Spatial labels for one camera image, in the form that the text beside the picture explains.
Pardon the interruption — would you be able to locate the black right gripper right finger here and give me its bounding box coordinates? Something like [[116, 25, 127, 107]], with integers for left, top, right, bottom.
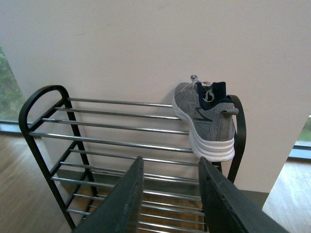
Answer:
[[198, 157, 287, 233]]

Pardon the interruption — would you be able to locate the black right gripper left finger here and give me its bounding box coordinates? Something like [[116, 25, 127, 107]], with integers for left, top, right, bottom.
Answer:
[[73, 156, 144, 233]]

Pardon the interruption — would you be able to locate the grey sneaker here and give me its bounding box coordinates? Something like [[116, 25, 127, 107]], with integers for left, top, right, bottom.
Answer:
[[173, 75, 239, 162]]

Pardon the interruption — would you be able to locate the black metal shoe rack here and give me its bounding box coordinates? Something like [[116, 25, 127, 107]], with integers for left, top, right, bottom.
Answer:
[[18, 84, 247, 233]]

